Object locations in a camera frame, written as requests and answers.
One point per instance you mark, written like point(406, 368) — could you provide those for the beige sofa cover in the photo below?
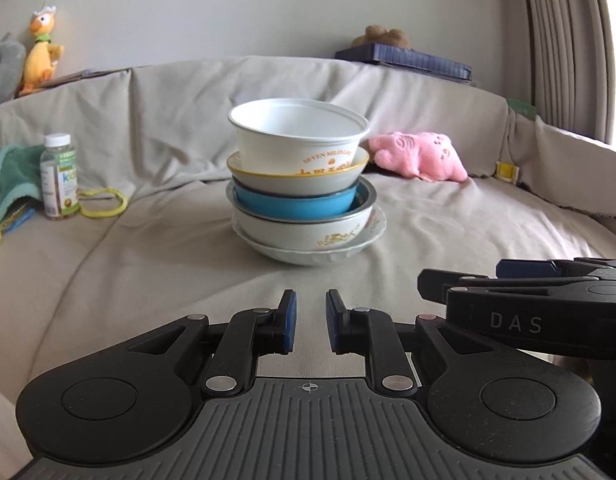
point(163, 260)

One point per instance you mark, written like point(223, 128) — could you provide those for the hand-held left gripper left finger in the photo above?
point(289, 322)

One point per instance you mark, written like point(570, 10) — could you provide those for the clear vitamin bottle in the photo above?
point(60, 180)

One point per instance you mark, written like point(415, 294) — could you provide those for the thin colourful book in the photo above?
point(88, 76)

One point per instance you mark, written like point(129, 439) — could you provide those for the pink plush pig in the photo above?
point(417, 155)

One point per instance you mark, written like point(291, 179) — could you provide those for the blue bowl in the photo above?
point(293, 206)

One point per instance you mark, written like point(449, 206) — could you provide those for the dark blue book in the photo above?
point(407, 60)

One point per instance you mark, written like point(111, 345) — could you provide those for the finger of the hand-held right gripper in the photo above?
point(442, 285)
point(527, 267)

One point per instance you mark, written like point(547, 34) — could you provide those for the beige pleated curtain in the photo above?
point(562, 35)

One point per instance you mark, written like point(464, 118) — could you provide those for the yellow duck plush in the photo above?
point(40, 60)

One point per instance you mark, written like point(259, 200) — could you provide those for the green towel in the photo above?
point(13, 180)

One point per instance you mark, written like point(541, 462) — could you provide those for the brown plush toy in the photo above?
point(382, 37)

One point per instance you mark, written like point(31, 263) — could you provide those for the grey plush toy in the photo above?
point(3, 70)

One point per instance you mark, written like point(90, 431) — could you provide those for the large white bowl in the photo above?
point(288, 235)

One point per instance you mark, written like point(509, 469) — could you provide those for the yellow plastic clip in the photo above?
point(507, 171)

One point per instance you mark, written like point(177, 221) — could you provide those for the floral white plate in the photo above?
point(308, 256)

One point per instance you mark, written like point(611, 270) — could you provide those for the yellow rimmed white bowl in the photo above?
point(288, 184)

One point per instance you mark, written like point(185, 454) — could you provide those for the green packet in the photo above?
point(521, 107)

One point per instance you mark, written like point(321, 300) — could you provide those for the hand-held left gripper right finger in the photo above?
point(334, 322)

